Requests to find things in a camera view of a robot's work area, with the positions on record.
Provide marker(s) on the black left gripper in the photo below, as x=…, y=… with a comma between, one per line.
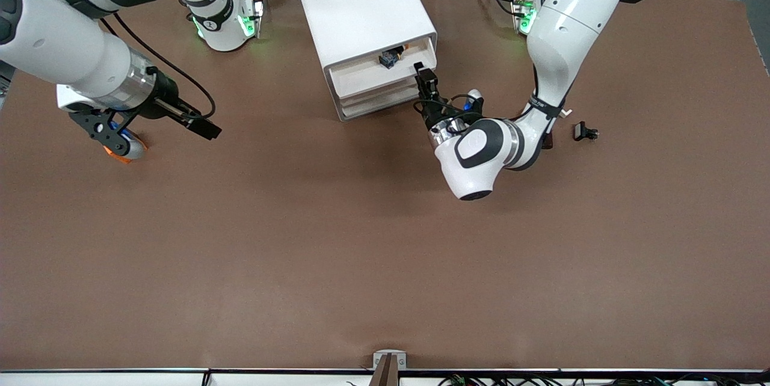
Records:
x=432, y=114

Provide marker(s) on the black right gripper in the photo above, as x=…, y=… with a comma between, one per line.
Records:
x=162, y=98

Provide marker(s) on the orange and blue push button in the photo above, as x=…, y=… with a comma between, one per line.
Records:
x=388, y=60

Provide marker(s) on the white plastic drawer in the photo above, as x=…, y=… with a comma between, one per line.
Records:
x=367, y=76
x=379, y=108
x=376, y=99

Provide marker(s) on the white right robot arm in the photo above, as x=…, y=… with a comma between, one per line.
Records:
x=60, y=31

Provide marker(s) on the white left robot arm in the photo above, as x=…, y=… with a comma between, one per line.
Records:
x=565, y=31

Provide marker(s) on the white drawer cabinet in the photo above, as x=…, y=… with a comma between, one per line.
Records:
x=361, y=7

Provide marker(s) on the orange and black cube box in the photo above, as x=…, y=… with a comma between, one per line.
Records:
x=119, y=157

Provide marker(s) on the dark brown small component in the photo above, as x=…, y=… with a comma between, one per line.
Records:
x=548, y=142

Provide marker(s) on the brown table mat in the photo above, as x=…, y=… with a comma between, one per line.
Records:
x=301, y=242

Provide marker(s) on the small black connector part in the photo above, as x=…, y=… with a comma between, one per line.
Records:
x=582, y=131

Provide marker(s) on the white table edge rail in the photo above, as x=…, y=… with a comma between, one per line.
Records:
x=120, y=379

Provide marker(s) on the metal bracket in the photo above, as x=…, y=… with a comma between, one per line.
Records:
x=397, y=359

